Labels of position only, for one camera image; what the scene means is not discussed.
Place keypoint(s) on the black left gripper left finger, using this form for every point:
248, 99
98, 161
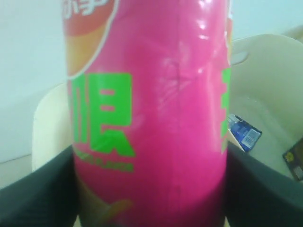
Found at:
48, 197

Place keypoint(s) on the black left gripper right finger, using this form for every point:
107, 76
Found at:
258, 196

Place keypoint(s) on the purple juice carton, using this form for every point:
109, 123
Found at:
294, 160

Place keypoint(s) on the blue white milk carton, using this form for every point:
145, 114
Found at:
245, 134

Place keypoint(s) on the pink chips can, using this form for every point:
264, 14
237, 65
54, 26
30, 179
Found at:
148, 92

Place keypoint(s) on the left cream plastic bin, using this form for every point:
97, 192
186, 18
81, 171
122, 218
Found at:
51, 127

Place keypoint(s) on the cream plastic bin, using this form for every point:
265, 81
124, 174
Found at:
51, 127
266, 90

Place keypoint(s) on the middle cream plastic bin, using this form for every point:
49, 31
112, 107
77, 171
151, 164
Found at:
266, 90

